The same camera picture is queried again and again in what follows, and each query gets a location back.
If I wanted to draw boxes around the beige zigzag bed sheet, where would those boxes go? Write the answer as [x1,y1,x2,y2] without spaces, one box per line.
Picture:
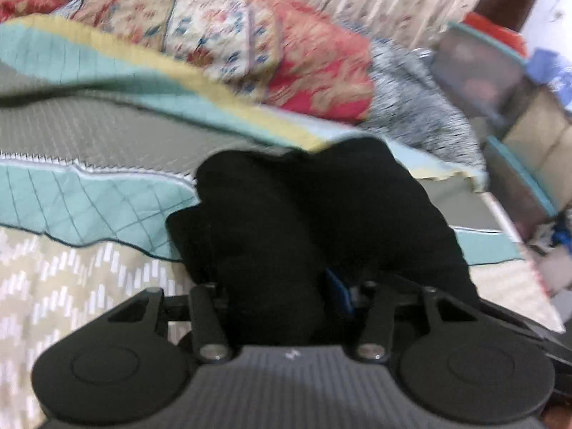
[0,226,564,429]

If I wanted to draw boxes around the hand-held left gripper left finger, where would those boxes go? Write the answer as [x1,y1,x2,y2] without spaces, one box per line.
[106,282,234,364]

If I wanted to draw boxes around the red floral patchwork blanket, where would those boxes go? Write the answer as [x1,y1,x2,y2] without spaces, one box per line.
[0,0,376,123]

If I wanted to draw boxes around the teal-lidded clear storage box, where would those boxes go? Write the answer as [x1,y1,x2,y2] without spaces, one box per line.
[431,22,537,121]
[485,136,559,233]

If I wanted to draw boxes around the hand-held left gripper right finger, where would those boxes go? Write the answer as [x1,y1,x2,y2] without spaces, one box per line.
[325,268,480,364]

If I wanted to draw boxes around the black pants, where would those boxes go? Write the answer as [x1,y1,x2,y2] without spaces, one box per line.
[166,136,481,349]

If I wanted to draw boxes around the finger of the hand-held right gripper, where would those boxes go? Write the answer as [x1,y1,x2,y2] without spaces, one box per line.
[480,301,572,367]

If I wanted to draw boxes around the grey white fuzzy blanket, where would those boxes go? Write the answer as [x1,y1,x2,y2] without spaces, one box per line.
[362,38,488,168]

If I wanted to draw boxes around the beige cardboard box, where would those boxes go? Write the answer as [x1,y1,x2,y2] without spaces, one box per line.
[505,89,572,171]

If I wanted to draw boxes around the teal and grey quilt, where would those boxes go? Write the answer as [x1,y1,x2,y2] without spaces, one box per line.
[0,13,523,273]

